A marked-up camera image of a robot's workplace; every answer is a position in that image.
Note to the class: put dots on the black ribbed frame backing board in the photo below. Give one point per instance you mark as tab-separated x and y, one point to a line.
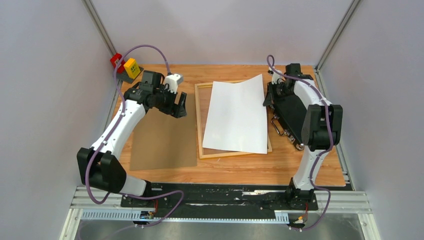
288	118

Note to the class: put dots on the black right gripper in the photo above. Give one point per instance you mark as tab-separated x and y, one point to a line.
268	101

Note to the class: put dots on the grey toy base plate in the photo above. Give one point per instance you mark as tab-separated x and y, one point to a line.
124	77

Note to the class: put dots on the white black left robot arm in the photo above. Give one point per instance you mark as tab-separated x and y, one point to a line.
99	164

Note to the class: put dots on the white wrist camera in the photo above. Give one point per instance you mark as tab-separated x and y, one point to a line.
172	81
277	77

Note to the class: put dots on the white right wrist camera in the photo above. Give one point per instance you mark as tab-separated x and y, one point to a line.
277	77

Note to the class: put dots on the aluminium front rail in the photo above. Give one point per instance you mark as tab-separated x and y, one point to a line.
334	202

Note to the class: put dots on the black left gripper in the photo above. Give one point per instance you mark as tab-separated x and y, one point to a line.
173	109

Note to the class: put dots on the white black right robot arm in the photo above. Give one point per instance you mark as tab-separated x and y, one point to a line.
311	122

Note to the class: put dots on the red toy house block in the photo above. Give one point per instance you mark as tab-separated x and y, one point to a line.
115	60

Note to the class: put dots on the yellow toy house block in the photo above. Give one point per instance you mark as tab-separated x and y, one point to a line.
132	68

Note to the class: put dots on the aluminium rail right table edge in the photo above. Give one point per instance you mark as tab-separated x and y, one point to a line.
338	146

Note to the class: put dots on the brown cardboard backing sheet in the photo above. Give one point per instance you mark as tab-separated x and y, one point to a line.
161	141

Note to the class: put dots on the landscape photo print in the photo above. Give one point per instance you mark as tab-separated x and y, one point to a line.
237	119

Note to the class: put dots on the light wooden picture frame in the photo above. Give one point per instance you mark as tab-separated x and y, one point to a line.
202	94

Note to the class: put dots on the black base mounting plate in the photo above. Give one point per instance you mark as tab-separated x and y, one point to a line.
219	201

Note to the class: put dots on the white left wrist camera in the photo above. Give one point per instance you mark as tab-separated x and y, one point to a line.
172	81

